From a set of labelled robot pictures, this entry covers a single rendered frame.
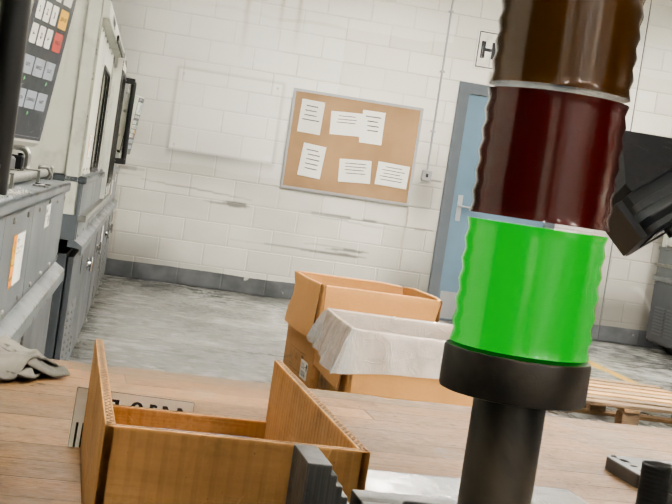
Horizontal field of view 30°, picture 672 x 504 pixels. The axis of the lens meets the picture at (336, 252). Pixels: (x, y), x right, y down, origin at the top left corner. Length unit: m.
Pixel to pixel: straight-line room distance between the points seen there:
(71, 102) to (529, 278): 4.84
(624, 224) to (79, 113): 4.52
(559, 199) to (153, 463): 0.29
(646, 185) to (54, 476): 0.37
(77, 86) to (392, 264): 6.79
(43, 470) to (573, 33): 0.50
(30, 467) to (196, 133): 10.60
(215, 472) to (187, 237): 10.78
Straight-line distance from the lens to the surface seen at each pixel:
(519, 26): 0.33
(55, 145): 5.14
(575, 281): 0.33
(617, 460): 1.00
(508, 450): 0.34
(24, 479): 0.73
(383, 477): 0.76
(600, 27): 0.33
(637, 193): 0.68
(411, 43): 11.60
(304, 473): 0.45
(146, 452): 0.56
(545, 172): 0.32
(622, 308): 12.23
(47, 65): 1.56
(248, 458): 0.57
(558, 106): 0.33
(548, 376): 0.33
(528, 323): 0.33
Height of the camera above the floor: 1.09
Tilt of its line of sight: 3 degrees down
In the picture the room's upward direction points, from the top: 9 degrees clockwise
